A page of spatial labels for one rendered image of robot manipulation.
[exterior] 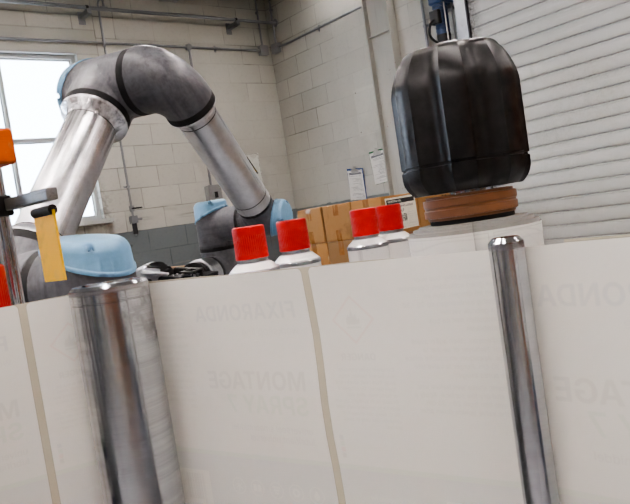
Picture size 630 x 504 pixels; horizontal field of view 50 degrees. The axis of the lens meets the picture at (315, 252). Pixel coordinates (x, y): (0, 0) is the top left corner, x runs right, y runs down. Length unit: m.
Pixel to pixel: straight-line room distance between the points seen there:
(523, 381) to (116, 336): 0.18
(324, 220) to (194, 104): 3.46
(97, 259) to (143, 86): 0.38
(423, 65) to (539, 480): 0.26
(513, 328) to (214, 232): 1.25
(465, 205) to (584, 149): 4.71
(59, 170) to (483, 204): 0.81
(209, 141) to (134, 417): 0.95
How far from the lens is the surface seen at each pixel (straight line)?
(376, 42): 6.45
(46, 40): 6.53
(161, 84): 1.18
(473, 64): 0.42
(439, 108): 0.41
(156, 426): 0.34
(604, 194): 5.07
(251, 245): 0.66
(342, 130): 6.84
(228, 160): 1.28
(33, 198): 0.56
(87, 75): 1.23
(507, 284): 0.23
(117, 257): 0.91
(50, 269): 0.57
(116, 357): 0.33
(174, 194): 6.72
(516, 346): 0.23
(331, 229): 4.57
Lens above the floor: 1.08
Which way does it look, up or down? 3 degrees down
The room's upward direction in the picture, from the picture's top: 9 degrees counter-clockwise
